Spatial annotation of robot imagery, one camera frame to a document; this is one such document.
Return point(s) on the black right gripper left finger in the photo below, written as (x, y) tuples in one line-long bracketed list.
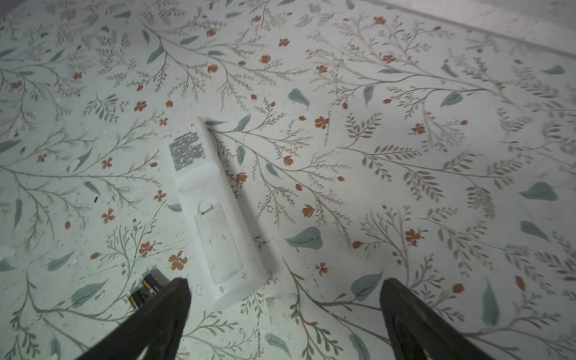
[(154, 331)]

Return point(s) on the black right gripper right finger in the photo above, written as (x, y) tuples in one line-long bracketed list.
[(416, 332)]

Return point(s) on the black gold battery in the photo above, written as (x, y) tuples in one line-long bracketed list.
[(139, 297), (154, 282)]

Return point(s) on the white remote control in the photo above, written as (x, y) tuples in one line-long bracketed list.
[(230, 262)]

